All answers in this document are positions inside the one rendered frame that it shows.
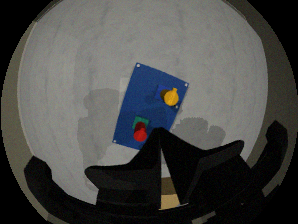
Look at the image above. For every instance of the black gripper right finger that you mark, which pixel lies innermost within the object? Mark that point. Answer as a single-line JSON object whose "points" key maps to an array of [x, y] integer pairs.
{"points": [[186, 162]]}

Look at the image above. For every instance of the blue circuit board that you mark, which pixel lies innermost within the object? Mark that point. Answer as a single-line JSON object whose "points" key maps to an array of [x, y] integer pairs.
{"points": [[152, 100]]}

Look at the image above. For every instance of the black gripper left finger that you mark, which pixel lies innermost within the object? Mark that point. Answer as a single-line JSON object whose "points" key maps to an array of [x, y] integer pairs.
{"points": [[142, 172]]}

